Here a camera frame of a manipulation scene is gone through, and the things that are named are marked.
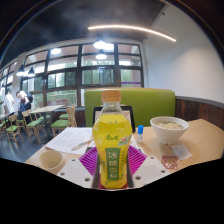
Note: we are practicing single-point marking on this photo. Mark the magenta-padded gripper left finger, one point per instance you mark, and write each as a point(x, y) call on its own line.
point(75, 173)

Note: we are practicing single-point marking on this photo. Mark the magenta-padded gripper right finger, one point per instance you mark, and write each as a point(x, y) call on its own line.
point(150, 171)

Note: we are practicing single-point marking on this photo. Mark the yellow drink bottle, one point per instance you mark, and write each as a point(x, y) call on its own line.
point(111, 140)

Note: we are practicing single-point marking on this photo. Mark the red sachet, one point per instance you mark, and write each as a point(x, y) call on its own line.
point(170, 162)

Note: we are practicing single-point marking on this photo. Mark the white mug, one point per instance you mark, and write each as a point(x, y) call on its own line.
point(50, 161)

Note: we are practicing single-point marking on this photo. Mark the white paper sheet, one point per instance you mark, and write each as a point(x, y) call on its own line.
point(68, 138)

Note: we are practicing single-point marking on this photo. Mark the white sachet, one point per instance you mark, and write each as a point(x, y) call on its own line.
point(181, 151)

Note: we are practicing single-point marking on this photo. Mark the small blue-capped bottle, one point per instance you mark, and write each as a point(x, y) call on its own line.
point(140, 135)

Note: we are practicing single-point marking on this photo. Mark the white bowl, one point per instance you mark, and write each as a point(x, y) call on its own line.
point(168, 131)

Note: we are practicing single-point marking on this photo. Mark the group of green-seated wooden chairs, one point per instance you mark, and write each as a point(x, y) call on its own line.
point(33, 123)

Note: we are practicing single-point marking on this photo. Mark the green upholstered bench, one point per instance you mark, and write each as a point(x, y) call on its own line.
point(150, 103)

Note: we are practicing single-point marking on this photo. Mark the wooden dining table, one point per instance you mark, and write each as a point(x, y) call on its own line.
point(46, 109)

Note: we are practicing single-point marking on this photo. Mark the person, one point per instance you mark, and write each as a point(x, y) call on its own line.
point(9, 101)
point(24, 100)

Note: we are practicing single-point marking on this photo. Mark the group of pendant lamps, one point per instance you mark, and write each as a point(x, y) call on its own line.
point(100, 44)

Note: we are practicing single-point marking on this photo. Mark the long curved ceiling light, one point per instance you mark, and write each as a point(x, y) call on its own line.
point(133, 28)

